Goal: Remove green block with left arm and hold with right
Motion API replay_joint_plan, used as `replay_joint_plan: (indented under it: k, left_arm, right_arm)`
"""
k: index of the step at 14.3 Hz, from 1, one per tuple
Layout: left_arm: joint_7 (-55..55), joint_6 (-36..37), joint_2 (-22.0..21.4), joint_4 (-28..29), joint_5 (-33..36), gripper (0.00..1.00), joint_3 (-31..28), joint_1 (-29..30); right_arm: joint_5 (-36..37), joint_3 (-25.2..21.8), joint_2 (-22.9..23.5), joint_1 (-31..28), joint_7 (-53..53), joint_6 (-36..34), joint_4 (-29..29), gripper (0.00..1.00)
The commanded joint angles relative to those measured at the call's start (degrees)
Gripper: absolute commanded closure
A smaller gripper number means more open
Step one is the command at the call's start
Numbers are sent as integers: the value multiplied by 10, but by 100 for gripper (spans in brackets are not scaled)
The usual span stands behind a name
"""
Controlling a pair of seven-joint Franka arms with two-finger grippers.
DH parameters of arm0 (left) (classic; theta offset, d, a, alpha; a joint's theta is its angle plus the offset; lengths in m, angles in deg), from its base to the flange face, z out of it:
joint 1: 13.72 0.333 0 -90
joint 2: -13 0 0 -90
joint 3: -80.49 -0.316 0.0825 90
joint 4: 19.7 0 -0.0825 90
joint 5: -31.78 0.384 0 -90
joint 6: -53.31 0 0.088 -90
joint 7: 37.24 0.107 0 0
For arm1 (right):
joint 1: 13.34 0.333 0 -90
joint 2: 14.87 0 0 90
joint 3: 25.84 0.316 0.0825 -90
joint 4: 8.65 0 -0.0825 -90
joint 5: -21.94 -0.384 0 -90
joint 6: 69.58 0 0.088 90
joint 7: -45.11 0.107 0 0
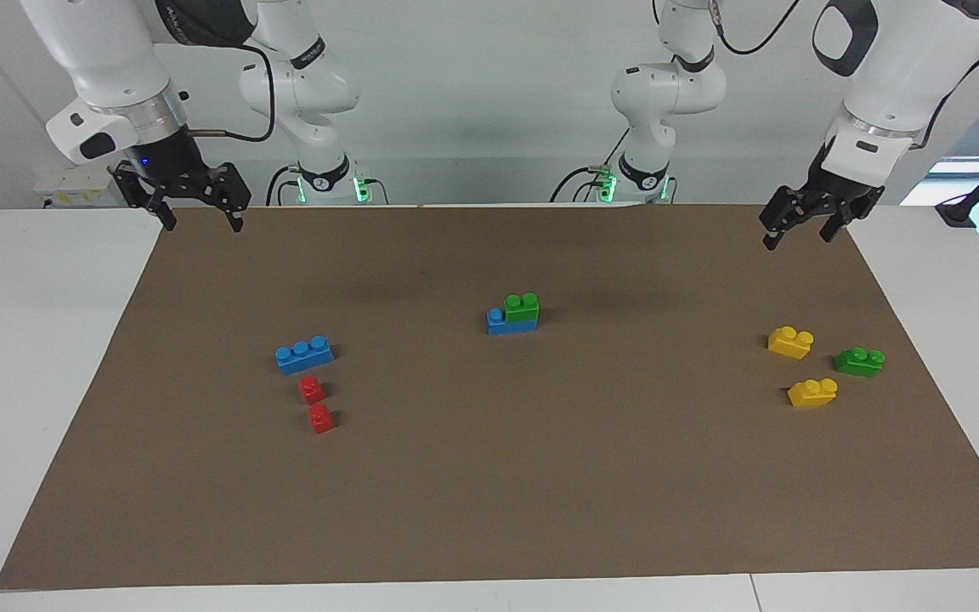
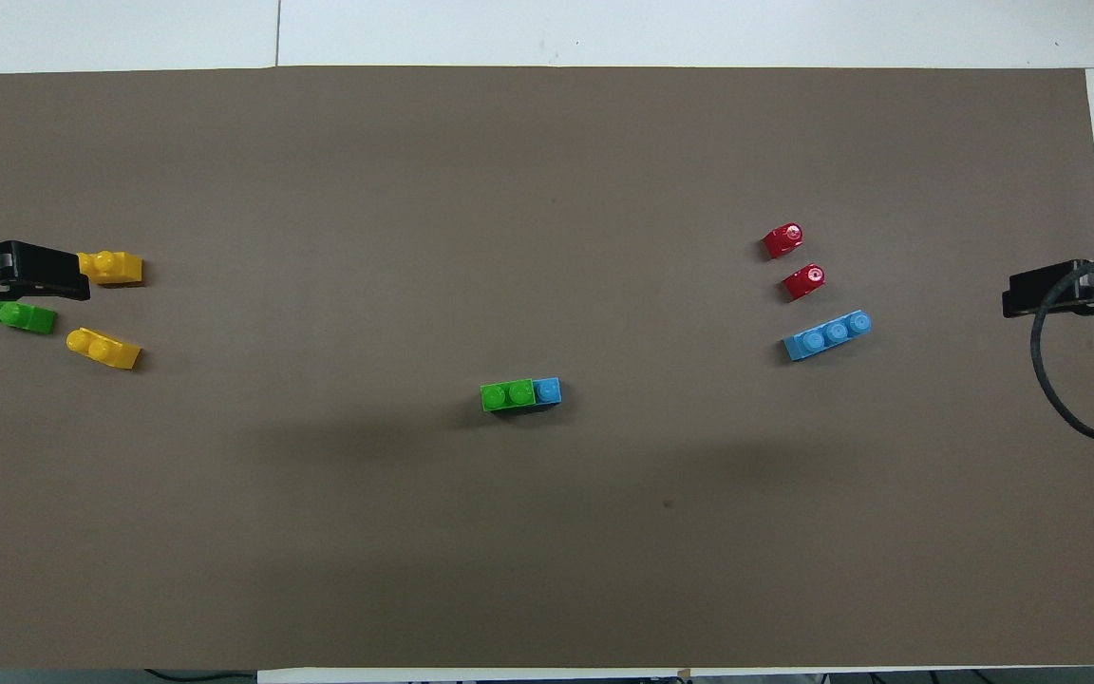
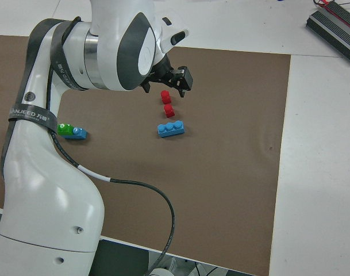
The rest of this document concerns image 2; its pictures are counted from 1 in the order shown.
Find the brown paper table mat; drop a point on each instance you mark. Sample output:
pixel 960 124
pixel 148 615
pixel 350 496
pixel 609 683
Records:
pixel 547 190

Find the yellow two-stud toy block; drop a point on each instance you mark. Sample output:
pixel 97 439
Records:
pixel 103 348
pixel 120 269

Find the red one-stud toy block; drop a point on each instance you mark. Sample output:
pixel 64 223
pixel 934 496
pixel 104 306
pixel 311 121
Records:
pixel 802 283
pixel 781 241

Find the blue three-stud toy block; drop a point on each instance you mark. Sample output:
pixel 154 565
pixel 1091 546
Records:
pixel 548 390
pixel 827 335

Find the green two-stud toy block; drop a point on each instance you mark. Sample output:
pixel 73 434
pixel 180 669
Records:
pixel 507 393
pixel 29 318

